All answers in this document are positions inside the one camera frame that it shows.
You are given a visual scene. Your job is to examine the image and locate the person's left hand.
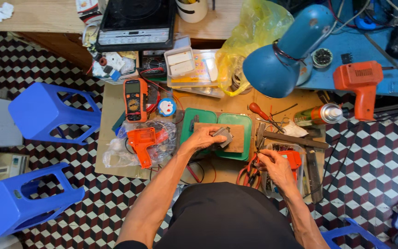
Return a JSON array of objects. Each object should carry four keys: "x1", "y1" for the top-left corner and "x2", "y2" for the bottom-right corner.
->
[{"x1": 184, "y1": 125, "x2": 228, "y2": 153}]

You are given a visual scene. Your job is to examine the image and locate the person's right hand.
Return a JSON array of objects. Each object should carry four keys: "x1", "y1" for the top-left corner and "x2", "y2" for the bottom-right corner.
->
[{"x1": 256, "y1": 149, "x2": 299, "y2": 194}]

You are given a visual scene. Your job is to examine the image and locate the grey metal transformer part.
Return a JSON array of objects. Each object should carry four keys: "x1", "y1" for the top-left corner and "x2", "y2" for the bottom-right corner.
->
[{"x1": 212, "y1": 127, "x2": 234, "y2": 149}]

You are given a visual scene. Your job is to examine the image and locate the orange plastic casing part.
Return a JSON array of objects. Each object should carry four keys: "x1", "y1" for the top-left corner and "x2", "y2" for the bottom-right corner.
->
[{"x1": 278, "y1": 150, "x2": 303, "y2": 181}]

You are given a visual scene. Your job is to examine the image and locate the clear plastic parts container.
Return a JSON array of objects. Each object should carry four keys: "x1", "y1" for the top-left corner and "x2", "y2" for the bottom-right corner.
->
[{"x1": 261, "y1": 143, "x2": 307, "y2": 200}]

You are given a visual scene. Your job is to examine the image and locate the green plastic lid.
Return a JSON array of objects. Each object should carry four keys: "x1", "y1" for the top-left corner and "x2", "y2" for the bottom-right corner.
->
[
  {"x1": 216, "y1": 113, "x2": 253, "y2": 162},
  {"x1": 180, "y1": 107, "x2": 218, "y2": 155}
]

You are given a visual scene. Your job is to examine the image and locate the dark flat metal bar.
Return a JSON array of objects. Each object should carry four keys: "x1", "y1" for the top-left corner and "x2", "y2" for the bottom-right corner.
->
[{"x1": 305, "y1": 149, "x2": 324, "y2": 205}]

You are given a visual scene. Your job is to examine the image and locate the small wooden board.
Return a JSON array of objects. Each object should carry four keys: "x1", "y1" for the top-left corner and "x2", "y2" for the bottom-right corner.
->
[{"x1": 193, "y1": 123, "x2": 245, "y2": 154}]

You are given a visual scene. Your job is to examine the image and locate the long flat metal file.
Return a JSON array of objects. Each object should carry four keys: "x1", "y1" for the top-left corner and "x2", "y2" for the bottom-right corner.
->
[{"x1": 263, "y1": 130, "x2": 330, "y2": 150}]

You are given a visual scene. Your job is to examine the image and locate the brown cardboard sheet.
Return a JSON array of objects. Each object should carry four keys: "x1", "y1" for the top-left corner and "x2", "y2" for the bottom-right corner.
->
[{"x1": 94, "y1": 82, "x2": 326, "y2": 185}]

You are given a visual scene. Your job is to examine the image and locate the crumpled white tissue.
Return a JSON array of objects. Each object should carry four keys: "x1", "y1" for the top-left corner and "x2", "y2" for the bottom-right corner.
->
[
  {"x1": 0, "y1": 2, "x2": 15, "y2": 23},
  {"x1": 283, "y1": 120, "x2": 310, "y2": 138}
]

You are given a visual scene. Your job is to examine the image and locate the round blue cartoon sticker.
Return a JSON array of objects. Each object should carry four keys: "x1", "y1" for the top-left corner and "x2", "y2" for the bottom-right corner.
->
[{"x1": 158, "y1": 98, "x2": 177, "y2": 117}]

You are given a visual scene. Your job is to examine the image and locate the orange soldering gun casing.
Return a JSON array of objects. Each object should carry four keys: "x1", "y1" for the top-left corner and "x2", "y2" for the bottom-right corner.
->
[{"x1": 127, "y1": 127, "x2": 169, "y2": 169}]

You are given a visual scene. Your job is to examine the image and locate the clear box with yellow label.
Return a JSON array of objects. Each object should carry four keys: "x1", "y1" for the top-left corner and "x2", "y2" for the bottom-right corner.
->
[{"x1": 167, "y1": 49, "x2": 226, "y2": 89}]

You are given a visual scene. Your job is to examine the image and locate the green orange spray can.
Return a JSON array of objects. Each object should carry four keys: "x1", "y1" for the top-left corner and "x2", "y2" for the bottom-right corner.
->
[{"x1": 294, "y1": 103, "x2": 344, "y2": 127}]

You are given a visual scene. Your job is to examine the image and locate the person's black clothing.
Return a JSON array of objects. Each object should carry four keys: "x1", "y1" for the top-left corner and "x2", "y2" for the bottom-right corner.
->
[{"x1": 153, "y1": 182, "x2": 304, "y2": 249}]

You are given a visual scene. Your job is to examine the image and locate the orange digital multimeter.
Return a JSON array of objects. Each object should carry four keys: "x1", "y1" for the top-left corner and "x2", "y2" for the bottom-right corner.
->
[{"x1": 123, "y1": 78, "x2": 149, "y2": 124}]

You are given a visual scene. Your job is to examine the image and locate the clear box with white blocks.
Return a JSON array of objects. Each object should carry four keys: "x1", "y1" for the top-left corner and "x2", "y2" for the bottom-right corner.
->
[{"x1": 163, "y1": 46, "x2": 196, "y2": 79}]

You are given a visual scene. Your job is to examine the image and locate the clear plastic bag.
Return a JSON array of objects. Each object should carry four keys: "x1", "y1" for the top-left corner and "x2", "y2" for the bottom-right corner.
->
[{"x1": 102, "y1": 119, "x2": 178, "y2": 169}]

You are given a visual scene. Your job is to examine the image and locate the black analog multimeter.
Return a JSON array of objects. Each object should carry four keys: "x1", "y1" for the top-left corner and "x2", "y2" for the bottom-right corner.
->
[{"x1": 140, "y1": 50, "x2": 168, "y2": 79}]

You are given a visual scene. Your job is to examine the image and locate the blue plastic stool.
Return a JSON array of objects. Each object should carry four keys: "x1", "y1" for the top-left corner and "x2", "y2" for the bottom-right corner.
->
[
  {"x1": 0, "y1": 162, "x2": 86, "y2": 241},
  {"x1": 321, "y1": 217, "x2": 390, "y2": 249},
  {"x1": 8, "y1": 82, "x2": 102, "y2": 146}
]

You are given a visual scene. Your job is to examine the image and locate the blue desk lamp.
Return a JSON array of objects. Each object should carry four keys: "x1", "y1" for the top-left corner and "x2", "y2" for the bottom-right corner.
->
[{"x1": 243, "y1": 4, "x2": 335, "y2": 99}]

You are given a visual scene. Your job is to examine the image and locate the cardboard box of parts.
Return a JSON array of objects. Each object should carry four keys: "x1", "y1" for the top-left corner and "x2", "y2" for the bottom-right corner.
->
[{"x1": 90, "y1": 51, "x2": 140, "y2": 86}]

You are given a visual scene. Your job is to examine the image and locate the orange soldering gun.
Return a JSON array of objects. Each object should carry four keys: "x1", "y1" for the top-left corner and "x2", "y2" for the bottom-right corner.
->
[{"x1": 333, "y1": 60, "x2": 385, "y2": 122}]

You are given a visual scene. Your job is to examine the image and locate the round tin of screws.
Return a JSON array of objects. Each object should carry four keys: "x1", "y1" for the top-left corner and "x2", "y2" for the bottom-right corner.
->
[{"x1": 312, "y1": 47, "x2": 334, "y2": 69}]

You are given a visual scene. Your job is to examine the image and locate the yellow plastic bag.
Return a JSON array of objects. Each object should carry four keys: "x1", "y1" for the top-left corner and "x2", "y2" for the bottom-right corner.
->
[{"x1": 216, "y1": 0, "x2": 295, "y2": 97}]

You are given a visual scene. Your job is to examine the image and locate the white mug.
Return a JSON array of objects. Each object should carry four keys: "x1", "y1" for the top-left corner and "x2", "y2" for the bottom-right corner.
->
[{"x1": 175, "y1": 0, "x2": 209, "y2": 24}]

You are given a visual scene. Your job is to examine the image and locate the black induction cooker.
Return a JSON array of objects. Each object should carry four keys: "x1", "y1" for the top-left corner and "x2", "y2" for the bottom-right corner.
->
[{"x1": 95, "y1": 0, "x2": 178, "y2": 53}]

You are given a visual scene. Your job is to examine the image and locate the printed carton box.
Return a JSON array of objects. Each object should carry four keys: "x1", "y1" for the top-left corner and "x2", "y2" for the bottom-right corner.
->
[{"x1": 75, "y1": 0, "x2": 103, "y2": 25}]

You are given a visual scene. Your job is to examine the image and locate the beige electronic device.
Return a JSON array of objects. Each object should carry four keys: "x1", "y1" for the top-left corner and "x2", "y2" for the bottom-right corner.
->
[{"x1": 0, "y1": 152, "x2": 30, "y2": 184}]

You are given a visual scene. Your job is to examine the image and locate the red-handled pliers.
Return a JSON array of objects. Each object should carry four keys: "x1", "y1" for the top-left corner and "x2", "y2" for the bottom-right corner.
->
[{"x1": 236, "y1": 154, "x2": 263, "y2": 190}]

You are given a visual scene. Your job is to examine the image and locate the black power cable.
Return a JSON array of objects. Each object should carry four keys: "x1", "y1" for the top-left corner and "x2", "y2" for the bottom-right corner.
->
[{"x1": 303, "y1": 107, "x2": 398, "y2": 199}]

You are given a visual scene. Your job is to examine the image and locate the red-handled screwdriver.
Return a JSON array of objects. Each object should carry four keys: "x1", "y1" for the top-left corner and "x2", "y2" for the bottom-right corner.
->
[{"x1": 248, "y1": 102, "x2": 286, "y2": 134}]

